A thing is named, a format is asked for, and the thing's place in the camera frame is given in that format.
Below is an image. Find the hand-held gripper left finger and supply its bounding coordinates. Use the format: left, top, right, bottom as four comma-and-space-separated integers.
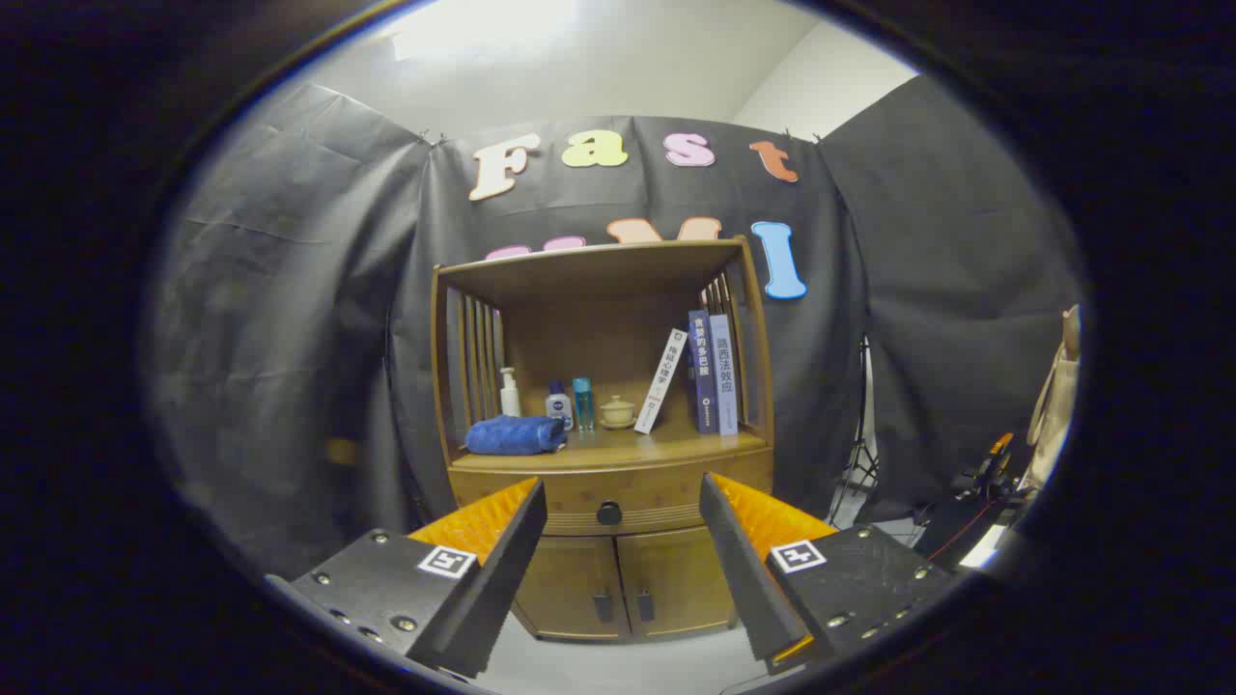
266, 476, 548, 680

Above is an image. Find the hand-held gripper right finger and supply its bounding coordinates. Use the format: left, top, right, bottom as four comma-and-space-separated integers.
698, 472, 967, 675

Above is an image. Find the wooden drawer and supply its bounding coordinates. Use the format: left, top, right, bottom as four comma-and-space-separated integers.
449, 452, 773, 538

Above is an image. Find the wooden cabinet door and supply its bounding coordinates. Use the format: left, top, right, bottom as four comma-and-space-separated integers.
616, 526, 740, 638
512, 534, 629, 643

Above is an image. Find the wooden countertop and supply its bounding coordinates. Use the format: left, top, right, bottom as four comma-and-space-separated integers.
452, 425, 771, 474

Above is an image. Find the wooden cabinet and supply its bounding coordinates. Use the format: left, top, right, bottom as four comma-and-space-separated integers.
430, 236, 776, 645

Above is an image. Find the folded blue towel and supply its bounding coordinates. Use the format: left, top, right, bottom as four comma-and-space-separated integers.
464, 415, 569, 457

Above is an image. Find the black tripod stand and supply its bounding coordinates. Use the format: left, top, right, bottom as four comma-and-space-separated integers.
835, 333, 880, 522

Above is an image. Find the pale purple book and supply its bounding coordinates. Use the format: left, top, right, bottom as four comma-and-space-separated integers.
709, 314, 740, 436

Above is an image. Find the dark blue book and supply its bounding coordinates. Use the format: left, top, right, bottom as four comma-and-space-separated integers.
688, 309, 720, 435

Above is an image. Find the white book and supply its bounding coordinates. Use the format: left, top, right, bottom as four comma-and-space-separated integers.
633, 328, 689, 435

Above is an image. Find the black backdrop cloth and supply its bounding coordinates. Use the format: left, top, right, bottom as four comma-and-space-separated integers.
145, 75, 1087, 580

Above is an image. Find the beige bag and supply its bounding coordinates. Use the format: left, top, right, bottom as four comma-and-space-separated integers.
1024, 304, 1082, 488

